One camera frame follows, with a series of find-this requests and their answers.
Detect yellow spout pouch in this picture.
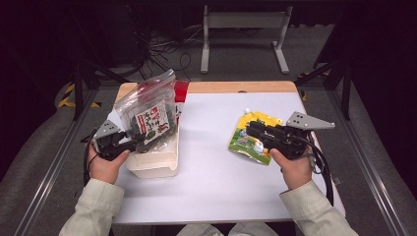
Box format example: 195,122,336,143
227,107,285,166

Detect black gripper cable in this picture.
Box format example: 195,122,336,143
299,132,334,207
81,128,101,187

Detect black metal stand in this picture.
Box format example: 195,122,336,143
72,58,130,122
295,58,354,122

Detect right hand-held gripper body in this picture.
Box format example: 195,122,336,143
261,111,336,161

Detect grey metal stand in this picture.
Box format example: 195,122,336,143
200,4,294,76

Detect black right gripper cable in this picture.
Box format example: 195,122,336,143
299,132,334,207

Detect person's legs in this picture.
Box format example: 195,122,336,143
176,221,280,236

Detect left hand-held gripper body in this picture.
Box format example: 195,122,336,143
91,119,132,162

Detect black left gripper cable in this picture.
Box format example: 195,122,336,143
81,128,101,187

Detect aluminium rail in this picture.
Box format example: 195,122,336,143
326,88,411,236
13,88,99,236

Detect person's left hand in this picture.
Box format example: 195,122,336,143
87,144,132,185

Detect white plastic box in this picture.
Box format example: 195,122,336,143
125,100,181,180

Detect person's right hand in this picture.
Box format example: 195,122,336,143
268,147,315,192

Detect red seasoning packet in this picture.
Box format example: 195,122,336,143
172,80,191,126

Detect clear bag of dried seaweed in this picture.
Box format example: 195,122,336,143
113,68,180,154

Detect black floor cables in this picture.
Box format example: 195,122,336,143
107,6,210,82

